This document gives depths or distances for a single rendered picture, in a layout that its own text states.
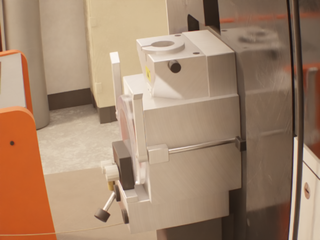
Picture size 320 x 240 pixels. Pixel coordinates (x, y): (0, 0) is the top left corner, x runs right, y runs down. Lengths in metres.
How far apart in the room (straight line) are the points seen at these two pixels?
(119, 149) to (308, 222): 0.26
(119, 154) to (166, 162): 0.05
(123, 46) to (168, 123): 3.21
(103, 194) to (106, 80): 2.25
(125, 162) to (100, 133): 3.19
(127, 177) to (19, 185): 0.41
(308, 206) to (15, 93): 0.71
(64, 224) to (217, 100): 0.95
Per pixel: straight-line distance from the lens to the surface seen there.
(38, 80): 3.94
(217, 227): 0.73
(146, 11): 3.83
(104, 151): 3.65
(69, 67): 4.23
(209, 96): 0.65
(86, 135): 3.87
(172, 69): 0.63
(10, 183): 1.07
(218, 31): 0.70
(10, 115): 1.03
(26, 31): 3.84
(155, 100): 0.65
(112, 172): 0.69
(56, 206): 1.64
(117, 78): 0.73
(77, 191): 1.70
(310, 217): 0.49
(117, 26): 3.82
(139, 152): 0.64
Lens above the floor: 1.48
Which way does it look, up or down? 22 degrees down
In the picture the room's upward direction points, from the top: 5 degrees counter-clockwise
